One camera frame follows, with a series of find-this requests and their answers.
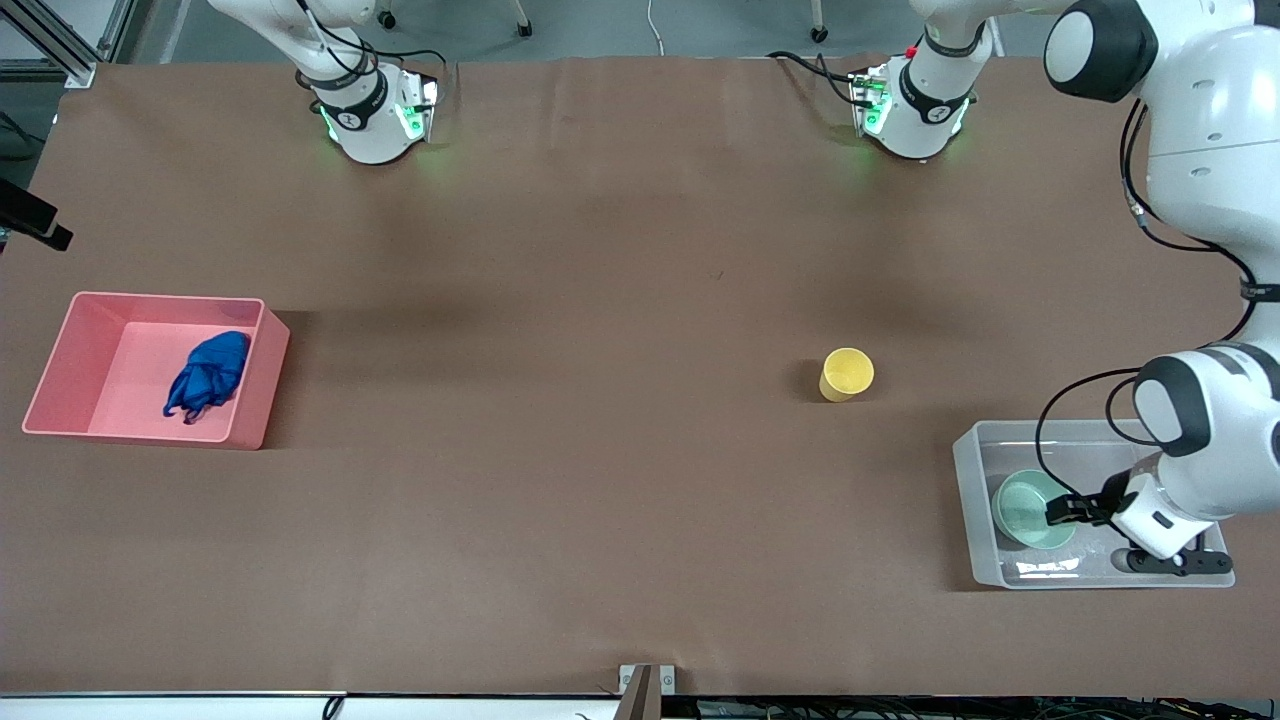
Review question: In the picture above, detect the metal table edge bracket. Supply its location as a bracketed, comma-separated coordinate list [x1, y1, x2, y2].
[618, 664, 677, 720]

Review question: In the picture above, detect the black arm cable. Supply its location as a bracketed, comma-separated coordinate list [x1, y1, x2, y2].
[0, 108, 47, 163]
[1034, 98, 1259, 523]

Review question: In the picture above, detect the brown table cover sheet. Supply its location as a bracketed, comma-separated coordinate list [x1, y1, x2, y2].
[0, 55, 1280, 699]

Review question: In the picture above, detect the black left base cable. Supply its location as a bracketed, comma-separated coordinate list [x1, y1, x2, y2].
[768, 50, 867, 109]

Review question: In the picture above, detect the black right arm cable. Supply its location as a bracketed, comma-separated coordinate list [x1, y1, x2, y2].
[0, 108, 47, 163]

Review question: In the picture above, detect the mint green bowl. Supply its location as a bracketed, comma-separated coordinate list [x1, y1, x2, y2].
[992, 469, 1079, 551]

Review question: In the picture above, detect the black right base cable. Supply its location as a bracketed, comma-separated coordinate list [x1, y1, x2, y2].
[295, 0, 448, 97]

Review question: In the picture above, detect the yellow cup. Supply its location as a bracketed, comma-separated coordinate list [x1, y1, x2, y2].
[819, 347, 876, 403]

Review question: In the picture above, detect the white table edge board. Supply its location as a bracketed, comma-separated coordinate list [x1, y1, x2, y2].
[0, 690, 621, 720]

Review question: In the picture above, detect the blue cloth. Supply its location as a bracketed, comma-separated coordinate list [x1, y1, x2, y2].
[163, 331, 251, 425]

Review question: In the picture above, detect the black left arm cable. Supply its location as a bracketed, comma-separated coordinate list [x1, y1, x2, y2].
[1034, 98, 1259, 523]

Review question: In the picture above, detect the pink plastic bin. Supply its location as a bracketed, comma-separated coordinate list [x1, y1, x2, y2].
[22, 291, 291, 451]

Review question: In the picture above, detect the black base cable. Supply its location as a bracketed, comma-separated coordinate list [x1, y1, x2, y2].
[768, 50, 867, 109]
[295, 0, 448, 97]

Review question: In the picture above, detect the clear plastic box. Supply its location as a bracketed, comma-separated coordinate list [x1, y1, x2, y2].
[952, 418, 1236, 591]

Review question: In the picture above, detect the aluminium frame post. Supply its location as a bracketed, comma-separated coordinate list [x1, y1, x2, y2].
[0, 0, 136, 89]

